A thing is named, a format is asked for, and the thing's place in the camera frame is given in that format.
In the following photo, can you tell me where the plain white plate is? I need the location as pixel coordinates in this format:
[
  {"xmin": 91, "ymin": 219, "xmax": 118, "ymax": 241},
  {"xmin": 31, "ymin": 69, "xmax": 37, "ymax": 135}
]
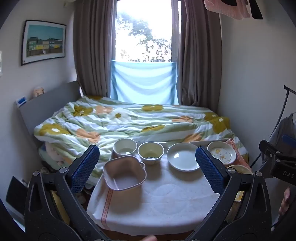
[{"xmin": 167, "ymin": 143, "xmax": 201, "ymax": 172}]

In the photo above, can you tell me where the white tablecloth with orange border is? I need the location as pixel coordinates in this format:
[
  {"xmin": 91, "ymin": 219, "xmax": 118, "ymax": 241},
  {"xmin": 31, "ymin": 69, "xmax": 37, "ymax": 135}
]
[{"xmin": 86, "ymin": 148, "xmax": 232, "ymax": 235}]

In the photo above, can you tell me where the black flat box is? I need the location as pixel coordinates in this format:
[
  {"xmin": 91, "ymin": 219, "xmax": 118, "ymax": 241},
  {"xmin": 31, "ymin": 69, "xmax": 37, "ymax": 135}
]
[{"xmin": 6, "ymin": 176, "xmax": 29, "ymax": 215}]

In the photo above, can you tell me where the pale yellow bowl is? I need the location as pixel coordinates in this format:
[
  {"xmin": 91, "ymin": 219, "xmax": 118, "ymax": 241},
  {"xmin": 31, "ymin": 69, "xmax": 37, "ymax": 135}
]
[{"xmin": 227, "ymin": 164, "xmax": 254, "ymax": 175}]

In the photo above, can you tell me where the pink square bowl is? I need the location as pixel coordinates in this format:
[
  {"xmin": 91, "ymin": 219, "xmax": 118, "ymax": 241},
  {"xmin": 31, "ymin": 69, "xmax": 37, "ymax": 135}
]
[{"xmin": 103, "ymin": 155, "xmax": 147, "ymax": 191}]

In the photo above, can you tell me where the pink hanging cloth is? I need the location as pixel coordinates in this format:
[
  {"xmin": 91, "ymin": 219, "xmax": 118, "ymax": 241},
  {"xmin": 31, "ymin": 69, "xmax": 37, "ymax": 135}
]
[{"xmin": 203, "ymin": 0, "xmax": 251, "ymax": 19}]

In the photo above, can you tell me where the grey-brown curtain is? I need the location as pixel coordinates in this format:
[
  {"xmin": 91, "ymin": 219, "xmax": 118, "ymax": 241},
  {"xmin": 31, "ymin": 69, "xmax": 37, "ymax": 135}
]
[
  {"xmin": 178, "ymin": 0, "xmax": 223, "ymax": 116},
  {"xmin": 73, "ymin": 0, "xmax": 117, "ymax": 98}
]

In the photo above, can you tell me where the person's right forearm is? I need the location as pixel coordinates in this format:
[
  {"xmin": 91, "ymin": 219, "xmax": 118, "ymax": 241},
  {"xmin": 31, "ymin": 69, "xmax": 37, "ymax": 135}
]
[{"xmin": 269, "ymin": 113, "xmax": 296, "ymax": 150}]

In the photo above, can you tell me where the light blue cloth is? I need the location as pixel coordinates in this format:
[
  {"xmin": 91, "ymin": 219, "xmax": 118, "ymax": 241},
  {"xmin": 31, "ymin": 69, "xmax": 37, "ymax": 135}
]
[{"xmin": 110, "ymin": 60, "xmax": 179, "ymax": 105}]

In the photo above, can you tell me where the grey bed headboard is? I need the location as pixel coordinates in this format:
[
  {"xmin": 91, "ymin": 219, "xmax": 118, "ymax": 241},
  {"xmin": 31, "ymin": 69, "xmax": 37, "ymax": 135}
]
[{"xmin": 16, "ymin": 81, "xmax": 84, "ymax": 149}]

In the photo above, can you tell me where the floral green blanket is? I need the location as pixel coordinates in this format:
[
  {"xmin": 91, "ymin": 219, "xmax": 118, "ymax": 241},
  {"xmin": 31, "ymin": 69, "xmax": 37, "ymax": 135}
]
[{"xmin": 33, "ymin": 95, "xmax": 249, "ymax": 183}]

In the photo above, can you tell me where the small plush toy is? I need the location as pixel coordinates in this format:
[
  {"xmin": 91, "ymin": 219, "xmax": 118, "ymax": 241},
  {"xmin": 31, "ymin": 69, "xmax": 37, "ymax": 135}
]
[{"xmin": 33, "ymin": 86, "xmax": 46, "ymax": 98}]

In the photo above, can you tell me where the window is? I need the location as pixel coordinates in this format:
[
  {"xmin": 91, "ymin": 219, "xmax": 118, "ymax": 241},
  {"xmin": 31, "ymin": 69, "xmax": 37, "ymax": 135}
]
[{"xmin": 115, "ymin": 0, "xmax": 182, "ymax": 63}]

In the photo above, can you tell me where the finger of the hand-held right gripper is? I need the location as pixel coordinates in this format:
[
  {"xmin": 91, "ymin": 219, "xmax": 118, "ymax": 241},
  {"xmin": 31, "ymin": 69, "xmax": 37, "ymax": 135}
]
[{"xmin": 282, "ymin": 135, "xmax": 296, "ymax": 146}]

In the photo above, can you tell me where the framed picture of houses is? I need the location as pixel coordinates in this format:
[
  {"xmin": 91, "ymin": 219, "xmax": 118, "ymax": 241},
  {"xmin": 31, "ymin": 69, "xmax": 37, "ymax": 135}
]
[{"xmin": 21, "ymin": 20, "xmax": 67, "ymax": 66}]

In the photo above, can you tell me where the person's right hand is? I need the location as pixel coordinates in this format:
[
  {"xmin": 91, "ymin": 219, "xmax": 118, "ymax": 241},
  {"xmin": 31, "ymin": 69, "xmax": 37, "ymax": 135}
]
[{"xmin": 278, "ymin": 187, "xmax": 291, "ymax": 216}]

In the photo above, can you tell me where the black hanger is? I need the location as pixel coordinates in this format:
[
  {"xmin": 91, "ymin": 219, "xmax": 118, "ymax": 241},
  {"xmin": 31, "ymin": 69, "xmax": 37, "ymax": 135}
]
[{"xmin": 220, "ymin": 0, "xmax": 263, "ymax": 20}]

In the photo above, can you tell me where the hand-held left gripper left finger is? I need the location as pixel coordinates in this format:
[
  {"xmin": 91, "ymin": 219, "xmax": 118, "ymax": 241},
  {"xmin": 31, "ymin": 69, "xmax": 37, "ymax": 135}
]
[{"xmin": 24, "ymin": 145, "xmax": 109, "ymax": 241}]

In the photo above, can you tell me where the pink folded blanket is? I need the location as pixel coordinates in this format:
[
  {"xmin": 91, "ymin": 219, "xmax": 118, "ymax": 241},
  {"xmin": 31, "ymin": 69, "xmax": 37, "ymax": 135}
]
[{"xmin": 43, "ymin": 143, "xmax": 70, "ymax": 166}]

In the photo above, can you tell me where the plain white bowl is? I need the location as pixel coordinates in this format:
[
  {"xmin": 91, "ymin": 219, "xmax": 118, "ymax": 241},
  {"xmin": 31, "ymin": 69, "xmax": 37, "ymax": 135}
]
[{"xmin": 113, "ymin": 138, "xmax": 138, "ymax": 159}]

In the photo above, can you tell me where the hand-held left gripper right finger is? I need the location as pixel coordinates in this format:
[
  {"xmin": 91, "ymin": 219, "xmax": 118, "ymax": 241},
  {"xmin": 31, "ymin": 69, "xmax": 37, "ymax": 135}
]
[{"xmin": 185, "ymin": 146, "xmax": 272, "ymax": 241}]

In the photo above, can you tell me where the white plate with yellow print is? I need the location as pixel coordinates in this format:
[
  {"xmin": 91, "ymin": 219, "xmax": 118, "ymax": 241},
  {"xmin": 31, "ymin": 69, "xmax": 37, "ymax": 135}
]
[{"xmin": 207, "ymin": 141, "xmax": 237, "ymax": 165}]

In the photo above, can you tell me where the cream yellow bowl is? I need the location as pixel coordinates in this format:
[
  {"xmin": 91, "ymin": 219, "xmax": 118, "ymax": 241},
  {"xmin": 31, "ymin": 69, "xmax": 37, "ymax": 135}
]
[{"xmin": 137, "ymin": 142, "xmax": 165, "ymax": 165}]

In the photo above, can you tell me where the black cable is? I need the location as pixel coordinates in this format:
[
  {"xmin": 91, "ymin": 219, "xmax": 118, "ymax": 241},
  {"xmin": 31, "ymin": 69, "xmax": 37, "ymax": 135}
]
[{"xmin": 250, "ymin": 85, "xmax": 296, "ymax": 168}]

